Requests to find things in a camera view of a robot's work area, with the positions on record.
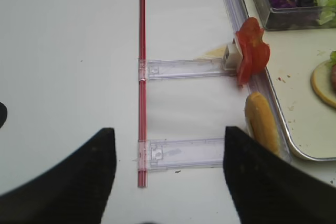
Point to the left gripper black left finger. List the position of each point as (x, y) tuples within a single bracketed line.
[(74, 191)]

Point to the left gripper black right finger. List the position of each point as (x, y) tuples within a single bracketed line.
[(266, 189)]

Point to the pink meat patty on bun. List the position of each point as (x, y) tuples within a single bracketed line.
[(333, 77)]

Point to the red tomato slices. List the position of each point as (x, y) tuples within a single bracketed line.
[(256, 52)]

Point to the cheese slice on table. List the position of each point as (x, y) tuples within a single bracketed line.
[(214, 53)]

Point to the bun half left side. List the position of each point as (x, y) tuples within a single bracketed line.
[(262, 122)]

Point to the white metal tray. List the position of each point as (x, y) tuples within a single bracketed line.
[(307, 122)]

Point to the red rod left side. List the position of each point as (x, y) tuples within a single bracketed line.
[(142, 134)]

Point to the clear plastic divider lower left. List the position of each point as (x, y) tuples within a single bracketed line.
[(158, 155)]

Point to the clear plastic divider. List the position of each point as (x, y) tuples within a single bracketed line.
[(158, 155), (177, 69)]

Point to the black table hole cover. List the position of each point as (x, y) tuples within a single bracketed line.
[(3, 114)]

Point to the bottom bun on tray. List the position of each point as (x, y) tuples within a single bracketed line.
[(321, 83)]

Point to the clear plastic divider upper left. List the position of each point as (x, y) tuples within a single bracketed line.
[(177, 69)]

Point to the clear plastic rail left of tray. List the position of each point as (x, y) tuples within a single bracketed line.
[(258, 82)]

